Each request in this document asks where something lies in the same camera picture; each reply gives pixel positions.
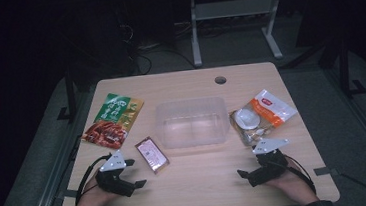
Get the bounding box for metal floor rail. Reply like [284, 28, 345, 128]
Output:
[12, 90, 105, 206]
[320, 63, 366, 188]

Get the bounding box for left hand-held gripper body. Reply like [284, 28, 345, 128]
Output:
[92, 149, 137, 201]

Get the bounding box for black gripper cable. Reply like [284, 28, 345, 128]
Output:
[70, 152, 118, 206]
[283, 151, 317, 197]

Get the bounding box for clear plastic container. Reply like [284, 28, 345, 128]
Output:
[153, 94, 233, 151]

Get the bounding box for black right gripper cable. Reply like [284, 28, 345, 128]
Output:
[283, 151, 317, 197]

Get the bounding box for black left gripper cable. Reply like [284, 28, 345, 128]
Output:
[70, 152, 118, 206]

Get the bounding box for green snack pouch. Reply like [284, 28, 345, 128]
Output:
[78, 89, 149, 153]

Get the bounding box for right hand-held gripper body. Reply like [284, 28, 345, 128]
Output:
[243, 136, 293, 189]

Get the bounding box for black metal stand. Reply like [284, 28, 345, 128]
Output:
[335, 35, 366, 99]
[52, 66, 80, 124]

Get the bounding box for grey tape strip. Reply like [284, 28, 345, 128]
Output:
[312, 166, 340, 178]
[57, 188, 80, 200]

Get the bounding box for person's left hand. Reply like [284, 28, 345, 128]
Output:
[73, 173, 123, 206]

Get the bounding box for grey metal desk frame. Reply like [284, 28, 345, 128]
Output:
[187, 0, 291, 68]

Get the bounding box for black floor cables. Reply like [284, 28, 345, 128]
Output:
[126, 18, 200, 77]

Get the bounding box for white orange snack bag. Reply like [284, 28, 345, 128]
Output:
[226, 86, 301, 148]

